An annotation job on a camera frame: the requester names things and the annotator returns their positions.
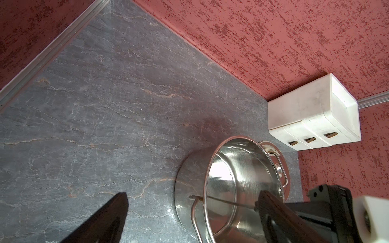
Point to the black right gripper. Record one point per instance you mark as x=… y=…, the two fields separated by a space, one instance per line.
x=330 y=213

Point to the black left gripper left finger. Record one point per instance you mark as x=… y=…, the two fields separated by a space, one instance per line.
x=105 y=225

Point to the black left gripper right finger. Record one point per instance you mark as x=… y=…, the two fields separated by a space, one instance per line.
x=274 y=212

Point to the stainless steel pot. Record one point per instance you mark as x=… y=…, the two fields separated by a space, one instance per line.
x=216 y=189

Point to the white three-drawer box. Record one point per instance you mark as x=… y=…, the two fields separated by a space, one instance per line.
x=319 y=114

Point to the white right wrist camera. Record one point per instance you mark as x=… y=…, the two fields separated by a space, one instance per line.
x=372 y=218

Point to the aluminium corner post right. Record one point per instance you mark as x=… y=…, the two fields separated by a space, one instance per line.
x=372 y=100

